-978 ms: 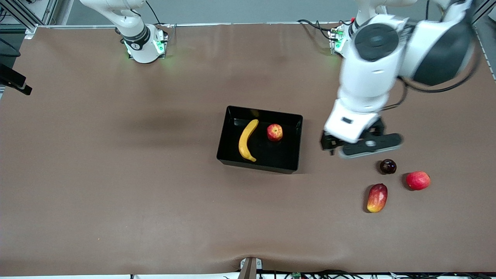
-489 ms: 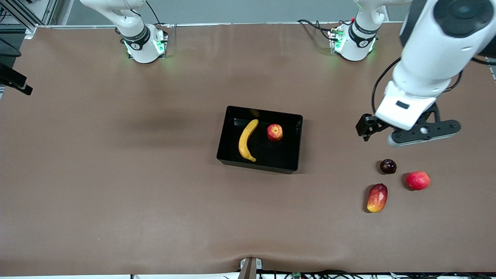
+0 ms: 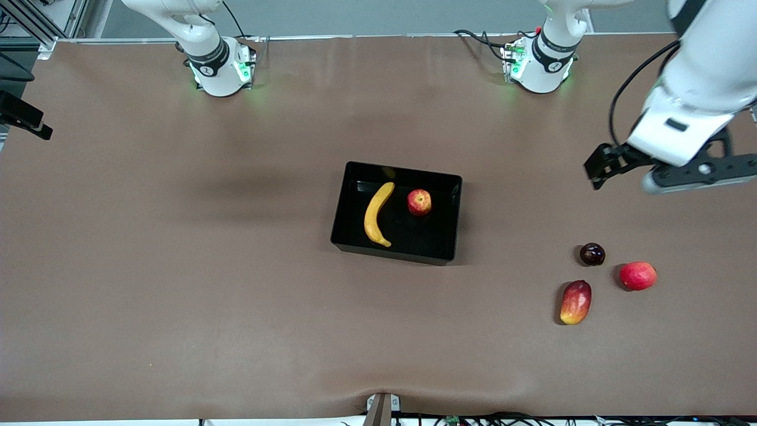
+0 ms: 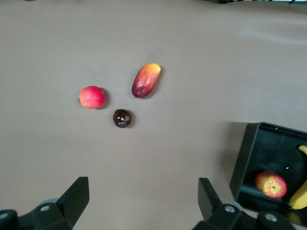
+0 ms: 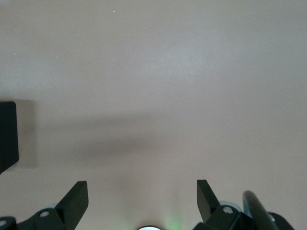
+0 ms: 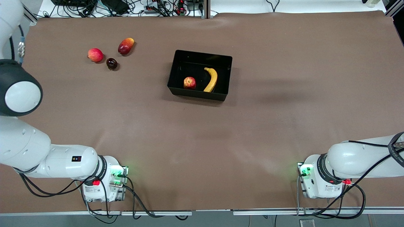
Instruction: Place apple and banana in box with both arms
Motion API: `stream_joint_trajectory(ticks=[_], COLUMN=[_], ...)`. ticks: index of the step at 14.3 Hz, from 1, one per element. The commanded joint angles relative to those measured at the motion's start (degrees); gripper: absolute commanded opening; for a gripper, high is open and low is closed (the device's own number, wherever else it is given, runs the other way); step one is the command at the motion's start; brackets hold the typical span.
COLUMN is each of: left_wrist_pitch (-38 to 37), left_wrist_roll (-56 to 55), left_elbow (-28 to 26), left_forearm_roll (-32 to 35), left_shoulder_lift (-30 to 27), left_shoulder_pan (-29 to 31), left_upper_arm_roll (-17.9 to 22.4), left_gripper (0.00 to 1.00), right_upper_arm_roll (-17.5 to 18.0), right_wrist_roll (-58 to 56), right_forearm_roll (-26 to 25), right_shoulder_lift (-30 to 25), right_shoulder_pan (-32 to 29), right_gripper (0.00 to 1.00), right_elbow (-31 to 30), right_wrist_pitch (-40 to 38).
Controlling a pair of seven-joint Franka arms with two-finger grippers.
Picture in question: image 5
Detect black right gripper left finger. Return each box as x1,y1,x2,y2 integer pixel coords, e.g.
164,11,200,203
0,181,89,230

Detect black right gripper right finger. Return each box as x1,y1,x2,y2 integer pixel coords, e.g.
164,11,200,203
193,179,255,230

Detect black plastic box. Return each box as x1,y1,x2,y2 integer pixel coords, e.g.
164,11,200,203
0,101,19,175

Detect large table cover mat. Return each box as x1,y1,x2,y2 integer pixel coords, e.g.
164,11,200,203
0,0,307,230

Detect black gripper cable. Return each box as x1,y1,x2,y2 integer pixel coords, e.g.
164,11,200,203
242,190,276,230

